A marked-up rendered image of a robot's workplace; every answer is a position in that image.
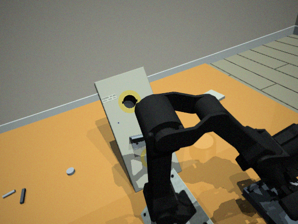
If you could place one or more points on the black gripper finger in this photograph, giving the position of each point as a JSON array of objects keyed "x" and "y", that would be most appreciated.
[{"x": 278, "y": 197}]

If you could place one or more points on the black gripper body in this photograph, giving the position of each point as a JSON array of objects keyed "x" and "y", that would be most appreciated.
[{"x": 289, "y": 202}]

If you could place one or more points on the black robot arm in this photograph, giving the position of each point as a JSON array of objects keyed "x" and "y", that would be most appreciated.
[{"x": 164, "y": 134}]

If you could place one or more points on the grey service panel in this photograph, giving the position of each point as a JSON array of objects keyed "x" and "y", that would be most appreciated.
[{"x": 119, "y": 95}]

